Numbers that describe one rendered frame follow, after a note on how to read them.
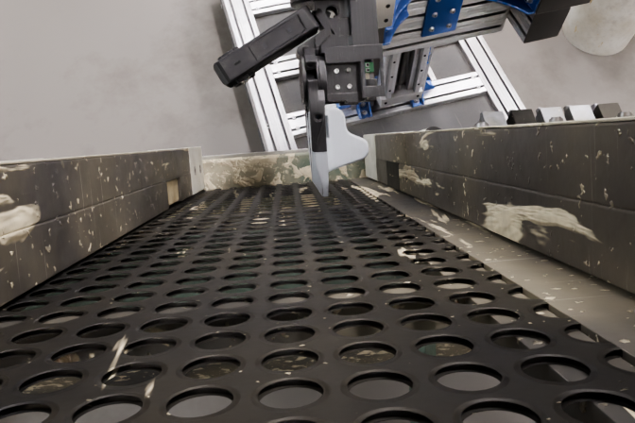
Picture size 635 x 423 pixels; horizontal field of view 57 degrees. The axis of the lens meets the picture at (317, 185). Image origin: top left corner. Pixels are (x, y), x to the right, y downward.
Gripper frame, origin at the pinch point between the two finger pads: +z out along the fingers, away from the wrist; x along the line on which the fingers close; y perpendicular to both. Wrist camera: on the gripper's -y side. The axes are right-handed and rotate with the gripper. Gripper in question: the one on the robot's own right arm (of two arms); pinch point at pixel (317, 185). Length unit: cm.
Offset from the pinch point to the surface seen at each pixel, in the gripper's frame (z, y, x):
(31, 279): 1.2, -17.9, -29.4
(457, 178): -1.2, 9.8, -17.0
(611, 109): -6, 67, 57
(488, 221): 1.2, 9.7, -23.6
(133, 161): -4.1, -17.4, -5.6
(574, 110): -6, 59, 58
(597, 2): -45, 119, 152
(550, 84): -17, 104, 160
